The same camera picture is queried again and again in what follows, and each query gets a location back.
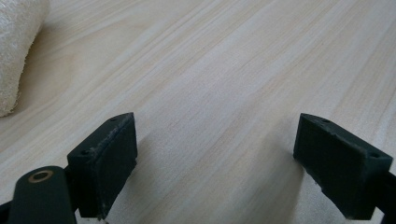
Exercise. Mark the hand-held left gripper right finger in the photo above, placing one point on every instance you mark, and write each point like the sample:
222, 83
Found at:
339, 168

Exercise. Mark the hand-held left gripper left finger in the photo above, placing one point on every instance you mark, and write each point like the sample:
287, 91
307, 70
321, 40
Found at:
106, 168

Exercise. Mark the white towel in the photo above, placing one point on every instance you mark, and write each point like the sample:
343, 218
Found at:
14, 53

